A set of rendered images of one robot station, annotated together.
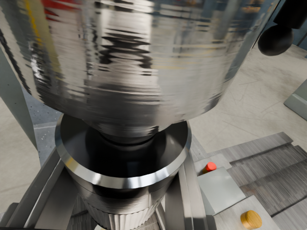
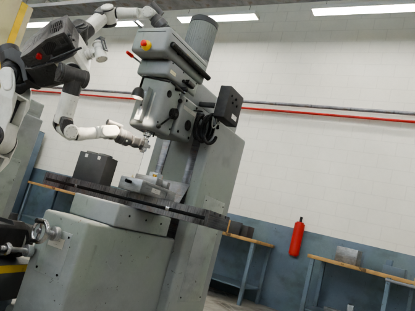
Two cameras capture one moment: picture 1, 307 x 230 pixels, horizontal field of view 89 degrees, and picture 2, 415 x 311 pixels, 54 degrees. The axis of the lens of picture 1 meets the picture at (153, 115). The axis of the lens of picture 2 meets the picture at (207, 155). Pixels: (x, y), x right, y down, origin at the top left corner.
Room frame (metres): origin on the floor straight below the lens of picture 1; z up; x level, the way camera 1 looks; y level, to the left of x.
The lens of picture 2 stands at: (-0.84, -2.31, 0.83)
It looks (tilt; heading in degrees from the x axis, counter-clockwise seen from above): 10 degrees up; 60
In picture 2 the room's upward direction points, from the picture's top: 15 degrees clockwise
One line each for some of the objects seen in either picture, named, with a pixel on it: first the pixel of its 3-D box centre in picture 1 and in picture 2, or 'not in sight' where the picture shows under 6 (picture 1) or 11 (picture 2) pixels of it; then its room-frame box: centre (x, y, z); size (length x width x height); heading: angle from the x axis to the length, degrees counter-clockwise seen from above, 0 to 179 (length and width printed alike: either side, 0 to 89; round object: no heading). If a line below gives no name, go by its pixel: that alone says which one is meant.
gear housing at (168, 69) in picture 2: not in sight; (168, 78); (0.08, 0.03, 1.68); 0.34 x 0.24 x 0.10; 29
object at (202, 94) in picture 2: not in sight; (201, 108); (0.47, 0.25, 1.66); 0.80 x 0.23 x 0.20; 29
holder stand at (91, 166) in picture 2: not in sight; (95, 168); (-0.11, 0.34, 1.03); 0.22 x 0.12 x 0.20; 126
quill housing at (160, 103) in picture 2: not in sight; (155, 107); (0.04, 0.01, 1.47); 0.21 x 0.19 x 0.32; 119
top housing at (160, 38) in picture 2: not in sight; (171, 57); (0.05, 0.02, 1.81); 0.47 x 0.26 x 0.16; 29
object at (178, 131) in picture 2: not in sight; (172, 118); (0.21, 0.10, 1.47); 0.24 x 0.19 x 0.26; 119
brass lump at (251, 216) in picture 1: (251, 220); not in sight; (0.08, -0.18, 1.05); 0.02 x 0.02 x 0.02
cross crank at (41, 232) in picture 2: not in sight; (46, 232); (-0.40, -0.23, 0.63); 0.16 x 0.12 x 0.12; 29
